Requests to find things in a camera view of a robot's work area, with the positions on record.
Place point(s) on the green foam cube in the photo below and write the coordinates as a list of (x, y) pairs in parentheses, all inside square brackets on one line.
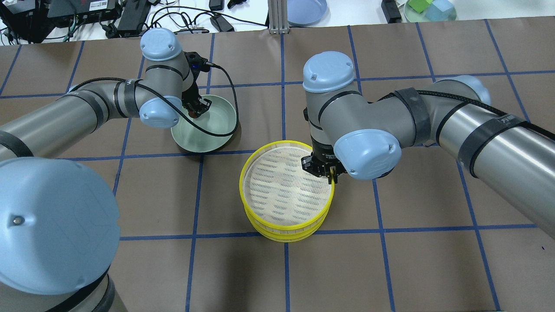
[(419, 5)]

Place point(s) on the aluminium frame post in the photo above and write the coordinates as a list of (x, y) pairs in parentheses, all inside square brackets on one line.
[(277, 13)]

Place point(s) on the blue plate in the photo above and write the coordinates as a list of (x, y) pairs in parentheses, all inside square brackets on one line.
[(305, 12)]

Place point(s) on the green plate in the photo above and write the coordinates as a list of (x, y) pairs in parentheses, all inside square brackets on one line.
[(220, 118)]

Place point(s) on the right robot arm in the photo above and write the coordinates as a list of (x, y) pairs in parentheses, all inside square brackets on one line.
[(364, 139)]

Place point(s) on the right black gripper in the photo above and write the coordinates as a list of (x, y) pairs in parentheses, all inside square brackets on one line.
[(322, 152)]

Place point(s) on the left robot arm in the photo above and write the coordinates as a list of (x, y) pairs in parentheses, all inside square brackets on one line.
[(59, 218)]

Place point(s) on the blue foam cube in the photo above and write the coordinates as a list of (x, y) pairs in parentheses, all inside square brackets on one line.
[(439, 10)]

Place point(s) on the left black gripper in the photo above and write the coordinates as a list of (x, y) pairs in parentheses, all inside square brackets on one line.
[(189, 99)]

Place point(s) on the black power adapter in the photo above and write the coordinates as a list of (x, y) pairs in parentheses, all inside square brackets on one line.
[(221, 24)]

